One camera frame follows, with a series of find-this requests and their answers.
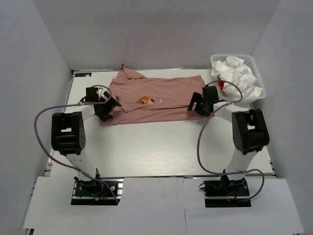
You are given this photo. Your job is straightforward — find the white plastic basket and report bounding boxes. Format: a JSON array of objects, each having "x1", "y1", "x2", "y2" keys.
[{"x1": 210, "y1": 54, "x2": 267, "y2": 104}]

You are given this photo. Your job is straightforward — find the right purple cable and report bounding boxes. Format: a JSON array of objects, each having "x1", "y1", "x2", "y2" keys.
[{"x1": 197, "y1": 80, "x2": 265, "y2": 202}]

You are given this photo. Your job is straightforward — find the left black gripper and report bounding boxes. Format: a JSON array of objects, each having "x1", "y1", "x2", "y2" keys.
[{"x1": 96, "y1": 92, "x2": 120, "y2": 122}]

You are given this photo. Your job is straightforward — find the pink t shirt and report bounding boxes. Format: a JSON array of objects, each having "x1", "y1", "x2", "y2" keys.
[{"x1": 101, "y1": 66, "x2": 205, "y2": 126}]

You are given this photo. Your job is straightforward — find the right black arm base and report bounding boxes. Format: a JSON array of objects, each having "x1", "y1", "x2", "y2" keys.
[{"x1": 199, "y1": 179, "x2": 251, "y2": 208}]

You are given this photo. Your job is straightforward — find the white t shirt in basket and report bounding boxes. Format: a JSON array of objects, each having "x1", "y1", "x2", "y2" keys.
[{"x1": 212, "y1": 56, "x2": 257, "y2": 88}]

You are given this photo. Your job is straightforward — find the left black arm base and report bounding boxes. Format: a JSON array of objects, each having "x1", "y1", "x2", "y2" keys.
[{"x1": 71, "y1": 177, "x2": 123, "y2": 206}]

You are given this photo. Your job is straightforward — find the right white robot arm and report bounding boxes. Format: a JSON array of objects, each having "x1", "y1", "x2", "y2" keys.
[{"x1": 187, "y1": 85, "x2": 269, "y2": 195}]

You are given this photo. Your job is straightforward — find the purple cable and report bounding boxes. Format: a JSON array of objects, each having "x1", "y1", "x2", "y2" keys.
[
  {"x1": 33, "y1": 85, "x2": 120, "y2": 205},
  {"x1": 197, "y1": 80, "x2": 265, "y2": 202}
]

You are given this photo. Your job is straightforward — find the white t shirt red print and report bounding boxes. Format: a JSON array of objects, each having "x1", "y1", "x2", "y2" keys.
[{"x1": 217, "y1": 78, "x2": 266, "y2": 103}]

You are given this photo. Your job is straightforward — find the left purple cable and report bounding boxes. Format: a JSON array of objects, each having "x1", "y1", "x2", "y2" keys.
[{"x1": 33, "y1": 85, "x2": 120, "y2": 205}]

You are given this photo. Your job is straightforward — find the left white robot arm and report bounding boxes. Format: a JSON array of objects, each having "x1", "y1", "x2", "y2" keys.
[{"x1": 51, "y1": 85, "x2": 121, "y2": 195}]

